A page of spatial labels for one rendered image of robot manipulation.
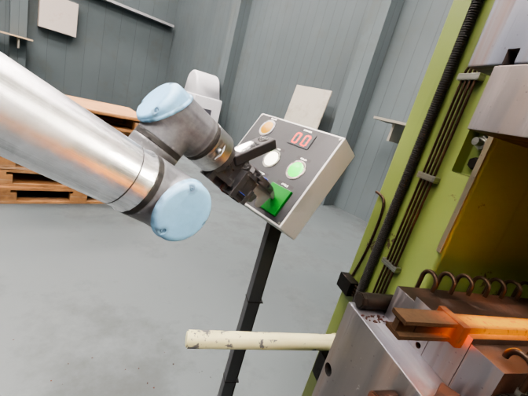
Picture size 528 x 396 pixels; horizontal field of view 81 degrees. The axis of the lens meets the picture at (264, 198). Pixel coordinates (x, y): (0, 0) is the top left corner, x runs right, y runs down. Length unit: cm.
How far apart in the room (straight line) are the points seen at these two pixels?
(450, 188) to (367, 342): 37
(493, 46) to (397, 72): 445
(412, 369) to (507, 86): 43
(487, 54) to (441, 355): 46
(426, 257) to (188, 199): 55
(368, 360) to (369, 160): 445
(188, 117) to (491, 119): 46
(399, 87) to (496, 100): 442
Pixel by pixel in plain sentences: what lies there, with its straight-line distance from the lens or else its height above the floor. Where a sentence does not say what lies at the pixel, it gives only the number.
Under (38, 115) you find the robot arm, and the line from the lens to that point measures 36.
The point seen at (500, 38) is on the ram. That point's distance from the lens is 62.
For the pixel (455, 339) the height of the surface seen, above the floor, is 99.
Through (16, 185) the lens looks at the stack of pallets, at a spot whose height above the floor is 14.
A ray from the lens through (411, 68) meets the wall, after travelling 499.
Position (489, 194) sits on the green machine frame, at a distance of 78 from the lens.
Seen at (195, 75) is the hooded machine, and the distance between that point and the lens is 719.
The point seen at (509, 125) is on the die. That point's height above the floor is 128.
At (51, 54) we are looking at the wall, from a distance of 1003.
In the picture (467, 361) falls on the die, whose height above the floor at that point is 97.
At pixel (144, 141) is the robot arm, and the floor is 112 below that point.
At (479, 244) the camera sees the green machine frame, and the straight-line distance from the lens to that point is 82.
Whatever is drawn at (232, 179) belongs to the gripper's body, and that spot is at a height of 106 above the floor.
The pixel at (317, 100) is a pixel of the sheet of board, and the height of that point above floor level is 154.
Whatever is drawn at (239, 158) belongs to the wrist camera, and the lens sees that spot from 66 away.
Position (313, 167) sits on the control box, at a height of 111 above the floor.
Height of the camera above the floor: 122
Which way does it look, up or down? 16 degrees down
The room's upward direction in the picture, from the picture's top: 15 degrees clockwise
